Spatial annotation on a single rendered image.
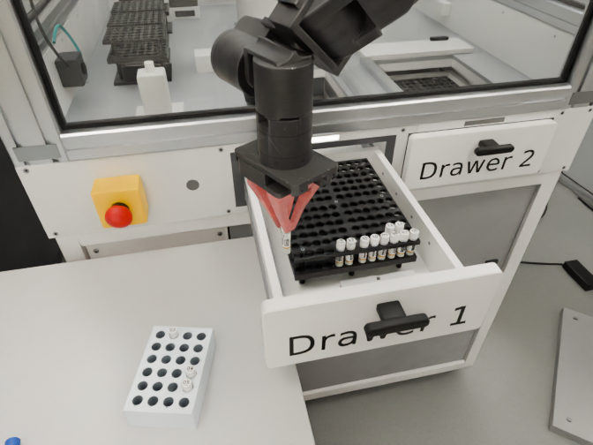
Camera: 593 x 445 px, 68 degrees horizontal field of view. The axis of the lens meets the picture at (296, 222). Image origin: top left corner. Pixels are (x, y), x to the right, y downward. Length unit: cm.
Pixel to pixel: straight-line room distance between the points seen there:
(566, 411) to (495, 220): 74
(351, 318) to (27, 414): 43
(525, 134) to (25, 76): 82
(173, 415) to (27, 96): 47
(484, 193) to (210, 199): 57
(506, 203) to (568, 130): 19
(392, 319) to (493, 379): 116
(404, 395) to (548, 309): 70
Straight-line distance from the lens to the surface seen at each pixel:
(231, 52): 47
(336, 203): 67
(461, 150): 86
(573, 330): 185
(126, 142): 73
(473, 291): 57
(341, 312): 51
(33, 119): 74
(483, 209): 104
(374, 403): 149
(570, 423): 162
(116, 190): 73
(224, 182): 77
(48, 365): 72
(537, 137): 95
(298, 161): 45
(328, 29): 43
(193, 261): 79
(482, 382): 162
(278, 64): 41
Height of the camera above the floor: 130
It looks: 40 degrees down
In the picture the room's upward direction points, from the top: straight up
